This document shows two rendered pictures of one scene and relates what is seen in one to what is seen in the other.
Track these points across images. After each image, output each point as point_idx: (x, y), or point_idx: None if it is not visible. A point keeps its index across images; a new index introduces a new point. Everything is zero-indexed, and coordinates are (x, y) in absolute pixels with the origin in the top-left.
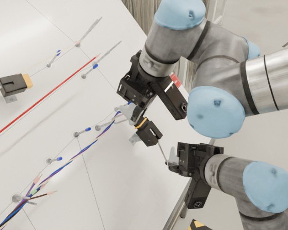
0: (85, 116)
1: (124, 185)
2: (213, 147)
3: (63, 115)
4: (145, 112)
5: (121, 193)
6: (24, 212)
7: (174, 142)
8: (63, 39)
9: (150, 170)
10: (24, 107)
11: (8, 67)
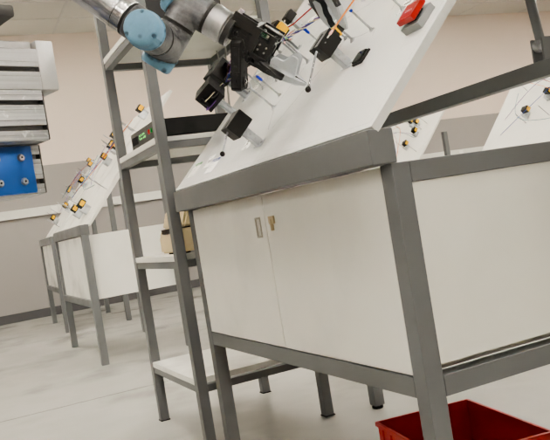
0: (360, 26)
1: (307, 99)
2: (239, 9)
3: (359, 20)
4: (333, 16)
5: (302, 103)
6: (300, 72)
7: (347, 95)
8: None
9: (318, 104)
10: (360, 7)
11: None
